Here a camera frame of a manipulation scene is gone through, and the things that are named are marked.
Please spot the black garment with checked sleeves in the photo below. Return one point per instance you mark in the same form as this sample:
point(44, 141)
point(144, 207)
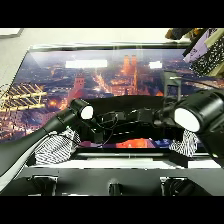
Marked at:
point(56, 149)

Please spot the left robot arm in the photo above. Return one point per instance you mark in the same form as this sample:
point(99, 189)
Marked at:
point(30, 146)

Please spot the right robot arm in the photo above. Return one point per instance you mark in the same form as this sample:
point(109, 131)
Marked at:
point(208, 113)

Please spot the brown clothes hanger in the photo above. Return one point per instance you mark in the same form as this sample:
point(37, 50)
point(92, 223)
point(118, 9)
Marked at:
point(20, 107)
point(23, 95)

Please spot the dark brown garment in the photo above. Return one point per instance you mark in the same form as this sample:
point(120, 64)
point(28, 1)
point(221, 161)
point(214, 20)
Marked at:
point(178, 33)

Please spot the lilac garment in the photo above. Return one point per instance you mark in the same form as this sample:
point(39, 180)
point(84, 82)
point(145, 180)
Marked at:
point(197, 50)

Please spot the black dotted garment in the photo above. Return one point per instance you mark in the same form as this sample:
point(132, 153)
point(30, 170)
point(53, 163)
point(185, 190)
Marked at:
point(210, 58)

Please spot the beige garment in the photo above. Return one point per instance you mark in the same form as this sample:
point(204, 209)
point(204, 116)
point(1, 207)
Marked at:
point(216, 36)

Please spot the silver frame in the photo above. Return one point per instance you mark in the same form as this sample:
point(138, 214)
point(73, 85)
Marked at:
point(110, 164)

